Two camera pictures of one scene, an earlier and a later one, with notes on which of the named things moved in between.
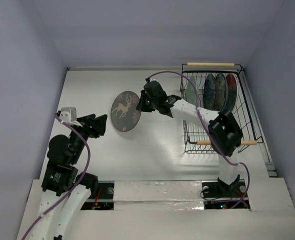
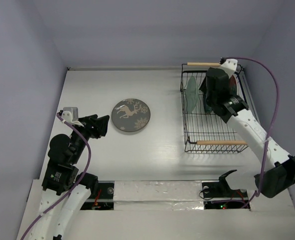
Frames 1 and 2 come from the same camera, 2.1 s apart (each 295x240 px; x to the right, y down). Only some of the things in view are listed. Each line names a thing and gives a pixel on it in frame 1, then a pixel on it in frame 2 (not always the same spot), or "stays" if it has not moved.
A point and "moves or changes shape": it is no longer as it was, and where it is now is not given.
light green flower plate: (190, 92) stays
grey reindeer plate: (124, 114) moves or changes shape
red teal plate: (233, 92) stays
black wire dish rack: (221, 87) stays
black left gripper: (95, 126) stays
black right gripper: (145, 102) to (211, 99)
